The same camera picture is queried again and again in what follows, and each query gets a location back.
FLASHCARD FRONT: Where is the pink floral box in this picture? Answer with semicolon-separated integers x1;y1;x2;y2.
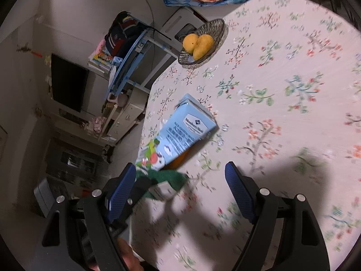
88;116;106;132

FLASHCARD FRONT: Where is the blue study desk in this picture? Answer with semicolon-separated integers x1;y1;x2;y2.
105;17;177;103

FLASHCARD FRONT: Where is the dark glass cabinet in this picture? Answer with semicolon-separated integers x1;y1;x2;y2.
46;138;111;193

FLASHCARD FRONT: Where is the green packet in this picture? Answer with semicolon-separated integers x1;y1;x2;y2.
135;169;188;201

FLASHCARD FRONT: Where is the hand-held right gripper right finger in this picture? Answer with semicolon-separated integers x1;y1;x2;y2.
224;161;331;271

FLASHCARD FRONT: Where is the dark striped backpack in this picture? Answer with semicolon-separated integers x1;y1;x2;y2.
104;11;136;57

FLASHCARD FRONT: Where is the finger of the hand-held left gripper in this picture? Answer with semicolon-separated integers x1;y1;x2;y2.
125;178;154;213

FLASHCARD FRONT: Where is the cream television cabinet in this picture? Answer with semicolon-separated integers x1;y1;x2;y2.
53;86;149;148

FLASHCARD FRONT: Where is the black television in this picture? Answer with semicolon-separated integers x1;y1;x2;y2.
50;53;90;113

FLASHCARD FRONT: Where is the table with floral cloth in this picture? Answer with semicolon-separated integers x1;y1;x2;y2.
128;0;361;271

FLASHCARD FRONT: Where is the grey box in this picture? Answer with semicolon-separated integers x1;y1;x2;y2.
33;177;56;218

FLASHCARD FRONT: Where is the person's left hand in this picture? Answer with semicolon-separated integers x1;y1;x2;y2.
117;237;145;271

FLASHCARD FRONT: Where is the yellow mango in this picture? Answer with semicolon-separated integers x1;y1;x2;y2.
193;35;214;60
182;33;199;54

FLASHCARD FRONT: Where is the light blue carton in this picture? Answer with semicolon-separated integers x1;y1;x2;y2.
137;93;218;173

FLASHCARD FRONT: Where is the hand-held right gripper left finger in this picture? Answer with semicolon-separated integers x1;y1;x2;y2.
42;162;137;271

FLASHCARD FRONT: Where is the white plastic stool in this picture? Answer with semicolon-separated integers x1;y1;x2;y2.
162;7;207;42

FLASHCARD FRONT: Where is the row of books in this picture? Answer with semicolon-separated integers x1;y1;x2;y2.
88;49;115;73

